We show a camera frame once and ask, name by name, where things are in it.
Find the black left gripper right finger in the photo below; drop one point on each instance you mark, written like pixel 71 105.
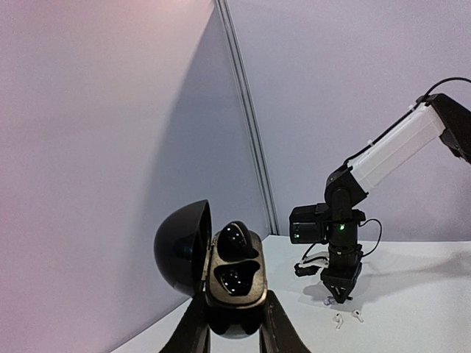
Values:
pixel 277 334

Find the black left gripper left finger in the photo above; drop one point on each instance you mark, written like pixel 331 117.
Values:
pixel 192 334

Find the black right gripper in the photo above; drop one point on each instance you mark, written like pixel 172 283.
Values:
pixel 340 283

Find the black earbud charging case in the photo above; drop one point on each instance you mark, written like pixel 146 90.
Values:
pixel 225 270

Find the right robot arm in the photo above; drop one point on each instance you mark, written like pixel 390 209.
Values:
pixel 335 222

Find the purple earbud left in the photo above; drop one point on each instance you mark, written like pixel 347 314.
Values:
pixel 328 301

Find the pink earbud left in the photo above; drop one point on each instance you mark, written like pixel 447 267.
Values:
pixel 338 318

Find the pink earbud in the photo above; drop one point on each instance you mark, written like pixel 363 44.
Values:
pixel 357 314
pixel 338 318

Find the pink earbud right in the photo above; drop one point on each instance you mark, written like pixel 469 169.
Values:
pixel 357 314

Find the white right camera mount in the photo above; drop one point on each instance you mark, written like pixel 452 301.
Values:
pixel 319 259

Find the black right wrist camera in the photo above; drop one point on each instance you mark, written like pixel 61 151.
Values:
pixel 305 271

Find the aluminium left corner post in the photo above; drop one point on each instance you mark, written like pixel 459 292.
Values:
pixel 250 117

